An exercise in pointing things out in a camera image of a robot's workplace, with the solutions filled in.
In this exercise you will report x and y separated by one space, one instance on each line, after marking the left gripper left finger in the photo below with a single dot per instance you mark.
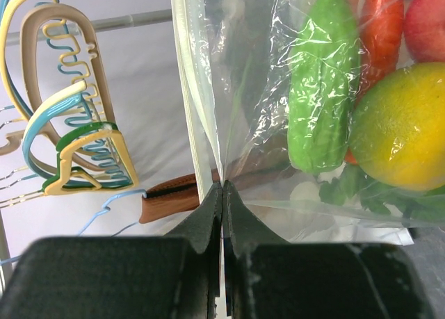
171 276

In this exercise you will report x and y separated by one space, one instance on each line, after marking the cream hanger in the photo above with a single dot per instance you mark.
90 166

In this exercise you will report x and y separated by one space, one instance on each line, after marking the clear dotted zip top bag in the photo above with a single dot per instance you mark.
233 60

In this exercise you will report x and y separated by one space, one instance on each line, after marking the grey clothes rack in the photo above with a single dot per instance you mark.
99 25

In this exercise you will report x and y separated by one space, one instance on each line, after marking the light green cucumber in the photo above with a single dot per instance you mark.
324 63

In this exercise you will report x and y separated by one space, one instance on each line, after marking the yellow lemon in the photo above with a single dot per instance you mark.
397 129

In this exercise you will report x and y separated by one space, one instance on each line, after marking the yellow plastic hanger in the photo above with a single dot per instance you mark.
10 60

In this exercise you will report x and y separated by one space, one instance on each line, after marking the red apple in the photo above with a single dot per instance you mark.
424 30

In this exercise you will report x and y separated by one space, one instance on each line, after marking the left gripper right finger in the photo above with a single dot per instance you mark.
269 277

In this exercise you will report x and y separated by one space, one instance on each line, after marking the green hanger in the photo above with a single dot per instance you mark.
76 138

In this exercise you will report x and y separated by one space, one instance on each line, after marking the brown cloth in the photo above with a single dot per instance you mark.
181 194

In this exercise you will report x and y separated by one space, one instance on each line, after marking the orange carrot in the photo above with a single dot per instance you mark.
380 31

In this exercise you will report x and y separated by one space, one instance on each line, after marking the light blue hanger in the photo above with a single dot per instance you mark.
40 123

